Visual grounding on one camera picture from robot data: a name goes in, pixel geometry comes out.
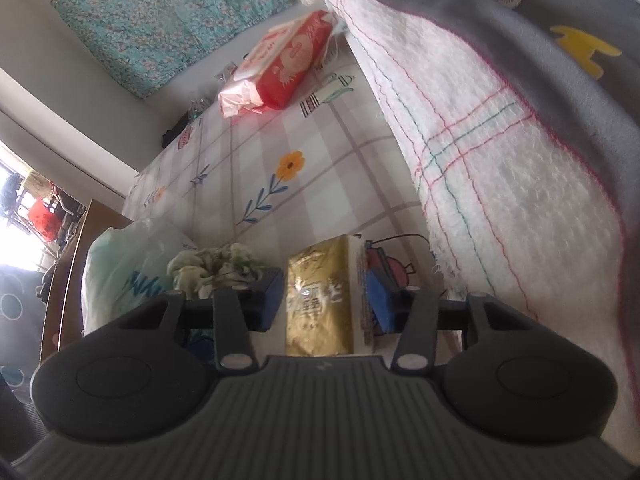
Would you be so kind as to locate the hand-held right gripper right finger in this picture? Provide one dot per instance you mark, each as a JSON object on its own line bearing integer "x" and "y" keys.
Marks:
{"x": 380, "y": 302}

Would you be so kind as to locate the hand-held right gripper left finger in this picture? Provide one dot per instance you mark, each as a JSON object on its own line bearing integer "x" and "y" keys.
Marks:
{"x": 272, "y": 296}

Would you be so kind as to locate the gold tissue pack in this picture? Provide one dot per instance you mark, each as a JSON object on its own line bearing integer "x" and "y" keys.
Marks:
{"x": 320, "y": 300}

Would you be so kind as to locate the cardboard box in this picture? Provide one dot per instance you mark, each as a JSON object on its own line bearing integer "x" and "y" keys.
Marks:
{"x": 75, "y": 260}

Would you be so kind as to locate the green white ruffled cloth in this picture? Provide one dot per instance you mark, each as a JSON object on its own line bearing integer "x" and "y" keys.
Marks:
{"x": 220, "y": 265}

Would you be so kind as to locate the plaid printed bed sheet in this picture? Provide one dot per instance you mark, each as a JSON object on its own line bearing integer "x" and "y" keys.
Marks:
{"x": 325, "y": 170}

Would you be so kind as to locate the white plastic bag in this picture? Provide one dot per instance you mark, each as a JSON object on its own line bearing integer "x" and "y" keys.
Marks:
{"x": 125, "y": 260}

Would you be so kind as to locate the black cloth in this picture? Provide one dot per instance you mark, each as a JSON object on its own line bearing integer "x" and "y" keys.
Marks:
{"x": 174, "y": 132}

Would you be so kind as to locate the red wet wipes pack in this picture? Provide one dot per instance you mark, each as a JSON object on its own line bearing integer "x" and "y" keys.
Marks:
{"x": 280, "y": 65}

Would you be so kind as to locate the dark circle-print cloth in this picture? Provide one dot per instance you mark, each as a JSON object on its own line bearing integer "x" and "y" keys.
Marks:
{"x": 20, "y": 330}

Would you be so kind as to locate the patterned cushion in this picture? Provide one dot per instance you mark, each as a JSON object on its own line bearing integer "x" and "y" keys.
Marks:
{"x": 500, "y": 20}

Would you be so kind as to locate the teal floral wall cloth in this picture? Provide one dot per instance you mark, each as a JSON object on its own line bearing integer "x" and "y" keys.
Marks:
{"x": 165, "y": 15}

